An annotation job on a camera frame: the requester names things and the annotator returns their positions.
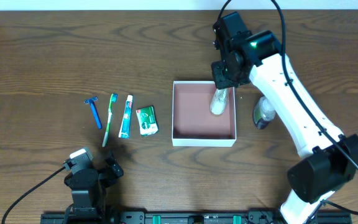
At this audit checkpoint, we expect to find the small toothpaste tube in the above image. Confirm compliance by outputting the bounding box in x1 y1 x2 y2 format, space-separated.
118 95 133 139

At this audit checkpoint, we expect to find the clear pump bottle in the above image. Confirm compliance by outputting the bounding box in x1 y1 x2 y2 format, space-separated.
253 96 276 129

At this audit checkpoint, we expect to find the blue disposable razor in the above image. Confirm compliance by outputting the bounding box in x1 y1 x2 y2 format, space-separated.
84 96 102 129

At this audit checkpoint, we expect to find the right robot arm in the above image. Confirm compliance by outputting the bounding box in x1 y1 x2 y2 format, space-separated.
211 12 358 223

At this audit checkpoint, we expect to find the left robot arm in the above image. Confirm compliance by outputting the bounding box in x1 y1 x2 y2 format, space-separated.
63 147 124 223

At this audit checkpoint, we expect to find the black mounting rail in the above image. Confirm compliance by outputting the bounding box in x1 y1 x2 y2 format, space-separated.
40 210 352 224

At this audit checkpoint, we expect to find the white lotion tube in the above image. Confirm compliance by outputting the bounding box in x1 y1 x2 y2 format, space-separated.
209 88 229 115

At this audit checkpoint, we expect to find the green soap packet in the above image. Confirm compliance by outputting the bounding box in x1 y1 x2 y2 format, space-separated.
135 106 159 136

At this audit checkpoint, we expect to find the white cardboard box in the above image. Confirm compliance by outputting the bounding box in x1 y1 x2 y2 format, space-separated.
172 81 237 147

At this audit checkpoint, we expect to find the green white toothbrush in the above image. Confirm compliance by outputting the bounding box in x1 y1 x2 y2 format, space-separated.
102 93 117 147

